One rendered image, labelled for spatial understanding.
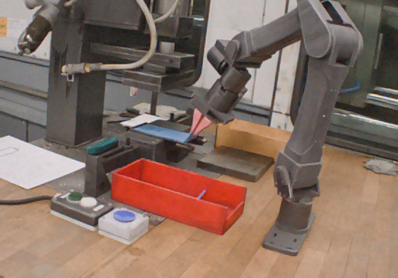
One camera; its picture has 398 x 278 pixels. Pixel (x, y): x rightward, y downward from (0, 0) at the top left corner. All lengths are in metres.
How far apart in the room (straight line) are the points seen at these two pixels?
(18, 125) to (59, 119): 1.22
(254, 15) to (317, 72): 0.90
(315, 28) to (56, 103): 0.74
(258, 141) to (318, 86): 0.52
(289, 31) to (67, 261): 0.57
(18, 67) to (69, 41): 1.22
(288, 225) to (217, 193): 0.17
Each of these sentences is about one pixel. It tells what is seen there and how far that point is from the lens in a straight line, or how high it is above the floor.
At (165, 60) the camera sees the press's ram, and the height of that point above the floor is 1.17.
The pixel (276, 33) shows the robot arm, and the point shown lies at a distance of 0.91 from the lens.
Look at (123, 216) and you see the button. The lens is 0.81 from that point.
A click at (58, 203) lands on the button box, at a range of 0.87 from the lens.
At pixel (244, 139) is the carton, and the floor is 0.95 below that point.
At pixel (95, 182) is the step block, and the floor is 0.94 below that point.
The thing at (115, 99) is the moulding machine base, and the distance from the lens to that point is 1.98.
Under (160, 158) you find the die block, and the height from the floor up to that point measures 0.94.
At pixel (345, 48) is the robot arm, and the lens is 0.81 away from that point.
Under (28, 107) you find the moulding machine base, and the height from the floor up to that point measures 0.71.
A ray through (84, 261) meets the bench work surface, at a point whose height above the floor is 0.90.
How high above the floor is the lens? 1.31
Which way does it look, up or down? 16 degrees down
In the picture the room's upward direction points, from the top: 7 degrees clockwise
